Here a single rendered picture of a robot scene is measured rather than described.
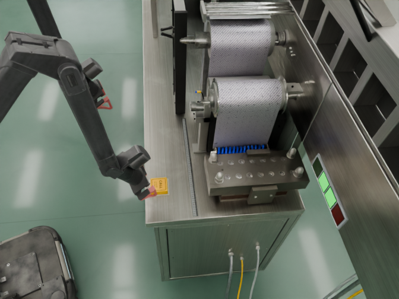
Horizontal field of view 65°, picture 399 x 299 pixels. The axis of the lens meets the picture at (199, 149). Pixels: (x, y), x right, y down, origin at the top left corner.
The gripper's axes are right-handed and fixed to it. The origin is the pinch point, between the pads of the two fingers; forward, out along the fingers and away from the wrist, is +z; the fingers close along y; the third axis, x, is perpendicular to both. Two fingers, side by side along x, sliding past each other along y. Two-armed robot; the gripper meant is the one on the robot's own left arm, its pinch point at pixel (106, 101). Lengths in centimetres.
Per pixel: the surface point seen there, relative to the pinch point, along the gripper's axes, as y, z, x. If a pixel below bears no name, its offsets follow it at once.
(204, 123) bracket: -35.1, 11.2, -29.5
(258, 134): -50, 20, -44
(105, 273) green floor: -34, 76, 79
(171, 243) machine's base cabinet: -60, 35, 16
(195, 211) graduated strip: -61, 20, -5
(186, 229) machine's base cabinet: -63, 26, 4
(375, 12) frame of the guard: -68, -29, -80
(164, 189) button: -47.4, 13.9, 0.3
